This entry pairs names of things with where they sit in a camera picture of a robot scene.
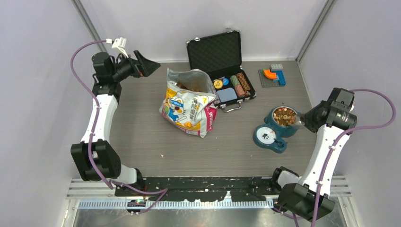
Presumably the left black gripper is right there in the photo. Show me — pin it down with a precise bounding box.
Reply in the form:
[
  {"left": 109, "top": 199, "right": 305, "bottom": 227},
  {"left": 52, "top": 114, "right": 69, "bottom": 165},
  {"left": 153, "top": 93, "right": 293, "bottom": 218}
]
[{"left": 111, "top": 51, "right": 160, "bottom": 82}]

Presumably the pet food bag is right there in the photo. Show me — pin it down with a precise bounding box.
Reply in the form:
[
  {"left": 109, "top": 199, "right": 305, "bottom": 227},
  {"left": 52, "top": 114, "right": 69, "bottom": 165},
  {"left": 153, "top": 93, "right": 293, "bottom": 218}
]
[{"left": 159, "top": 69, "right": 217, "bottom": 138}]

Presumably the metal food scoop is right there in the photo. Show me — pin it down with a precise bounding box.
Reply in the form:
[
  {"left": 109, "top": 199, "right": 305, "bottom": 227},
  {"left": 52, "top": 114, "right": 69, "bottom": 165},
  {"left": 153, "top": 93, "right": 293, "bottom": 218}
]
[{"left": 290, "top": 115, "right": 305, "bottom": 129}]

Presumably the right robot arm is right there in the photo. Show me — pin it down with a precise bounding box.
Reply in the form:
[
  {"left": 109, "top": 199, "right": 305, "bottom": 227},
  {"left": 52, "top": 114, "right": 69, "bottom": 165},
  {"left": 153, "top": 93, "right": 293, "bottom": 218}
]
[{"left": 270, "top": 87, "right": 357, "bottom": 222}]

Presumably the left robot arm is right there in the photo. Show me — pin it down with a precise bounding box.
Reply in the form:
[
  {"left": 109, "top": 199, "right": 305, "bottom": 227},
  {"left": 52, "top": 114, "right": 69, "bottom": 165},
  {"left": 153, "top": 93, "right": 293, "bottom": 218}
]
[{"left": 70, "top": 50, "right": 160, "bottom": 196}]

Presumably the teal double pet bowl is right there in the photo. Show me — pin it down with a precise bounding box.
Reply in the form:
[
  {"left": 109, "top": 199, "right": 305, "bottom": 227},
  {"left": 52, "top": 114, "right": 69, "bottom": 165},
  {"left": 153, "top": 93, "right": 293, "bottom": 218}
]
[{"left": 253, "top": 106, "right": 300, "bottom": 154}]

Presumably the toy brick assembly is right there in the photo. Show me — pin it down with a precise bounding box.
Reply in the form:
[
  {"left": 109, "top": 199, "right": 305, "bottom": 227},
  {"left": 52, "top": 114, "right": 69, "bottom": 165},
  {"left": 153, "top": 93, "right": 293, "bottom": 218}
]
[{"left": 258, "top": 64, "right": 286, "bottom": 87}]

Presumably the yellow dealer button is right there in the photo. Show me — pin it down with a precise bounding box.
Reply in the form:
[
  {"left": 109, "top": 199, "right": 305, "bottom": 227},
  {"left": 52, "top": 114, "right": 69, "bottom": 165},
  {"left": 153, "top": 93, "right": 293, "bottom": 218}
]
[{"left": 213, "top": 79, "right": 224, "bottom": 89}]

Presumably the black poker chip case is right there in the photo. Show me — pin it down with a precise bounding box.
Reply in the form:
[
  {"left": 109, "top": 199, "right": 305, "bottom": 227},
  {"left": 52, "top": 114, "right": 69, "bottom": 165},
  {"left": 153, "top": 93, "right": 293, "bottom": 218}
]
[{"left": 186, "top": 28, "right": 257, "bottom": 113}]

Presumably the blue playing card deck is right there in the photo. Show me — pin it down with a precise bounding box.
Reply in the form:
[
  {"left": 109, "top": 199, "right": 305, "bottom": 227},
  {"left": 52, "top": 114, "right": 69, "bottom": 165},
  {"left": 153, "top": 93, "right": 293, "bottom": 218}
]
[{"left": 217, "top": 87, "right": 237, "bottom": 103}]

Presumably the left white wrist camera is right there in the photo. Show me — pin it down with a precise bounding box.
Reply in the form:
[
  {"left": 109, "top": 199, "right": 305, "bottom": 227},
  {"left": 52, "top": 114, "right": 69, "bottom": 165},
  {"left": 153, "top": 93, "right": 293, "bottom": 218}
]
[{"left": 106, "top": 37, "right": 129, "bottom": 58}]

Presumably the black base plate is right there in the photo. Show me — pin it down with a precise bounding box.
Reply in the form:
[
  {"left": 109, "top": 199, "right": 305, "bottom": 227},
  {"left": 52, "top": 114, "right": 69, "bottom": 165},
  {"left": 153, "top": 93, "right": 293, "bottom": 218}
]
[{"left": 138, "top": 176, "right": 284, "bottom": 203}]

